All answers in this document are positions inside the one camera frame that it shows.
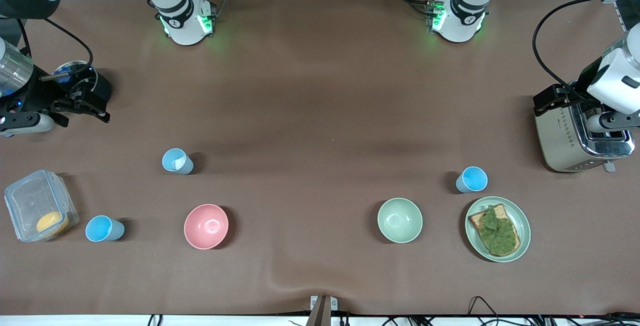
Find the blue cup holding white tissue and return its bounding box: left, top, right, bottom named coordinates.
left=161, top=148, right=195, bottom=176

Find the blue plastic cup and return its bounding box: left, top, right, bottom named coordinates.
left=455, top=166, right=489, bottom=194
left=85, top=215, right=126, bottom=243

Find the glass lid with blue knob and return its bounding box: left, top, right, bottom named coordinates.
left=52, top=61, right=97, bottom=92

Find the silver beige toaster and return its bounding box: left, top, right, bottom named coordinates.
left=534, top=83, right=637, bottom=173

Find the clear plastic clip-lid container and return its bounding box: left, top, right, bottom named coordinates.
left=4, top=169, right=80, bottom=243

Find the yellow round fruit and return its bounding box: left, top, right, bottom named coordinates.
left=36, top=211, right=70, bottom=235

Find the pale green plate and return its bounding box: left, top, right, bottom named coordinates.
left=464, top=196, right=532, bottom=263

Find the green lettuce leaf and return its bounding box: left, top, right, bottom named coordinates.
left=480, top=205, right=518, bottom=254

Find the brown toast slice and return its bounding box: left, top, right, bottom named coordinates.
left=468, top=204, right=522, bottom=258

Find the pink bowl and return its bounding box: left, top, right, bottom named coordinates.
left=183, top=203, right=230, bottom=250

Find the pale green bowl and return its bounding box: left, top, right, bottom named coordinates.
left=377, top=197, right=424, bottom=244

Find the brown table cloth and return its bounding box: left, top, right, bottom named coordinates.
left=0, top=0, right=640, bottom=317

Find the metal table edge clamp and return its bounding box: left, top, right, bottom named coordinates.
left=306, top=294, right=339, bottom=326

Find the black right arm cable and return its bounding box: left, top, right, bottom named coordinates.
left=17, top=17, right=95, bottom=83

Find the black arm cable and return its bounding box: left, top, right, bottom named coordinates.
left=532, top=0, right=618, bottom=113
left=17, top=17, right=95, bottom=83

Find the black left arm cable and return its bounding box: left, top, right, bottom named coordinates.
left=532, top=0, right=618, bottom=113

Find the black looping floor cable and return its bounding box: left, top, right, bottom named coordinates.
left=467, top=295, right=502, bottom=320

